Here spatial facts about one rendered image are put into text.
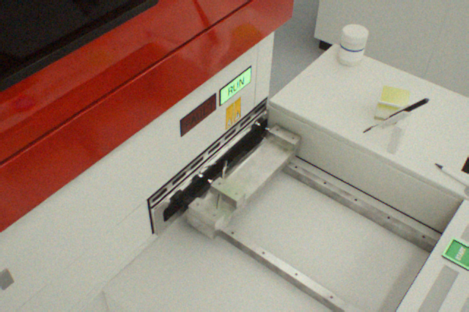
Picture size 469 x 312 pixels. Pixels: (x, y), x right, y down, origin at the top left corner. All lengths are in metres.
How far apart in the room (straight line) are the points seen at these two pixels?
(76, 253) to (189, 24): 0.48
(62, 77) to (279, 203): 0.74
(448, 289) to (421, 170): 0.30
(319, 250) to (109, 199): 0.51
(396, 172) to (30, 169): 0.84
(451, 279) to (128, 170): 0.66
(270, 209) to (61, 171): 0.64
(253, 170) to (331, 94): 0.30
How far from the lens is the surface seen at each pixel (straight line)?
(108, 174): 0.99
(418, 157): 1.31
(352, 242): 1.29
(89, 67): 0.77
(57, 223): 0.97
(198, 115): 1.13
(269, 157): 1.35
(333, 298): 1.16
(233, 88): 1.20
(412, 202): 1.34
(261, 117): 1.37
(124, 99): 0.85
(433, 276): 1.11
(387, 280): 1.25
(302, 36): 3.45
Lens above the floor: 1.84
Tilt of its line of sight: 46 degrees down
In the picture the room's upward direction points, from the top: 2 degrees clockwise
